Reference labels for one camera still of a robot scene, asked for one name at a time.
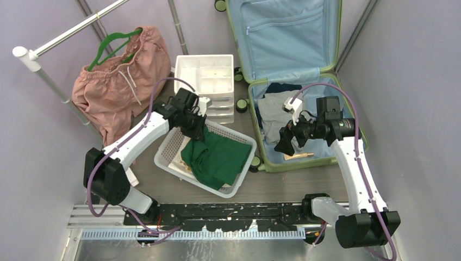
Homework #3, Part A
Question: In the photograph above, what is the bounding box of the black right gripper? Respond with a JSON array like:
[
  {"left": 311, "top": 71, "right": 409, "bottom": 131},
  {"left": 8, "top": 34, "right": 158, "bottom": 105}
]
[{"left": 275, "top": 107, "right": 325, "bottom": 156}]

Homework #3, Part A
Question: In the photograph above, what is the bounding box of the grey garment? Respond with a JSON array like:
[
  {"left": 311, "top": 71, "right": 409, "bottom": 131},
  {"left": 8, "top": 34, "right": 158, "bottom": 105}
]
[{"left": 256, "top": 90, "right": 297, "bottom": 154}]

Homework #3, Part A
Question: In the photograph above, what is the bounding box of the dark green garment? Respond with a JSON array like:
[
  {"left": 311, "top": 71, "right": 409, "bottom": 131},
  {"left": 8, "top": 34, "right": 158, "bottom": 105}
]
[{"left": 181, "top": 126, "right": 252, "bottom": 185}]

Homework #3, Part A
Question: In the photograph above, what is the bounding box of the navy blue garment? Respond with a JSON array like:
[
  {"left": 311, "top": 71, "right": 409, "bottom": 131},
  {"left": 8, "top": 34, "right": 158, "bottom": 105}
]
[{"left": 263, "top": 83, "right": 302, "bottom": 98}]

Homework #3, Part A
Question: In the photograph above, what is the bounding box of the green hard-shell suitcase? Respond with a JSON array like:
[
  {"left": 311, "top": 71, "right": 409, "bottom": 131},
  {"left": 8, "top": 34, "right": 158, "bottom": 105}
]
[{"left": 223, "top": 1, "right": 357, "bottom": 172}]

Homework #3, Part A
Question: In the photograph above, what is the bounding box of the yellow white striped garment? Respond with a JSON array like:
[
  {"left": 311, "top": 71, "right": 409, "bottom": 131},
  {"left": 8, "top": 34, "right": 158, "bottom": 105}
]
[{"left": 179, "top": 160, "right": 192, "bottom": 173}]

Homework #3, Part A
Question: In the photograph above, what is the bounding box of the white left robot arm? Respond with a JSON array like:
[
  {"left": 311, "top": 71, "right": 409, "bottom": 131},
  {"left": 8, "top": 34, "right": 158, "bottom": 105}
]
[{"left": 83, "top": 88, "right": 211, "bottom": 225}]

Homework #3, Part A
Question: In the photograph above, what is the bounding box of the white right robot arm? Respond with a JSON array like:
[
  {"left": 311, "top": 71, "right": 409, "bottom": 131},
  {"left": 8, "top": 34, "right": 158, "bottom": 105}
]
[{"left": 275, "top": 96, "right": 401, "bottom": 248}]

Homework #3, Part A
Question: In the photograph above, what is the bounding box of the beige cosmetic tube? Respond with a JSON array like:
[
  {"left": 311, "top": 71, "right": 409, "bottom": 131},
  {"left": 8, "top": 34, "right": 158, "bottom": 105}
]
[{"left": 284, "top": 152, "right": 315, "bottom": 161}]

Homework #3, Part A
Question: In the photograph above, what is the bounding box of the white perforated plastic basket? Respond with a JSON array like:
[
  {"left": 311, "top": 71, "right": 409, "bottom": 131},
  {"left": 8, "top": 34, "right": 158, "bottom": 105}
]
[{"left": 154, "top": 121, "right": 257, "bottom": 198}]

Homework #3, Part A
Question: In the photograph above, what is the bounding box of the white plastic drawer organizer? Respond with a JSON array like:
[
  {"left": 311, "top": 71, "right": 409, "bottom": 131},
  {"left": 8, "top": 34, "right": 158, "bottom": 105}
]
[{"left": 175, "top": 54, "right": 235, "bottom": 124}]

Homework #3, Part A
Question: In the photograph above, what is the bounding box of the pink cloth garment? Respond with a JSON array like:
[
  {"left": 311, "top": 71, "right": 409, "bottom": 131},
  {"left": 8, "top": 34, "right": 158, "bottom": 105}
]
[{"left": 72, "top": 26, "right": 171, "bottom": 146}]

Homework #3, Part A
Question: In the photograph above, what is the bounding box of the green clothes hanger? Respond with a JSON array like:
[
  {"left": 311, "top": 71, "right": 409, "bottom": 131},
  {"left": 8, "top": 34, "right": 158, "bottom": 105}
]
[{"left": 87, "top": 28, "right": 144, "bottom": 72}]

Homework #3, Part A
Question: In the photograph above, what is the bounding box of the white metal clothes rack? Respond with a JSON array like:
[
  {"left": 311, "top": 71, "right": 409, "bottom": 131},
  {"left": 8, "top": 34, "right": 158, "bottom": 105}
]
[{"left": 10, "top": 0, "right": 141, "bottom": 188}]

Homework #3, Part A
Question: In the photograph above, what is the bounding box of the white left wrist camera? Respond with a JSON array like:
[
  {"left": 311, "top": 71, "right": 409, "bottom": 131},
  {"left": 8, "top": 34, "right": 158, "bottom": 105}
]
[{"left": 197, "top": 97, "right": 212, "bottom": 116}]

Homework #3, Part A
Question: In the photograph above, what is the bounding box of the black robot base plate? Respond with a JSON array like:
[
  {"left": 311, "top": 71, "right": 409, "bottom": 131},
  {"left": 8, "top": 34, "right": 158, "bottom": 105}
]
[{"left": 144, "top": 202, "right": 322, "bottom": 232}]

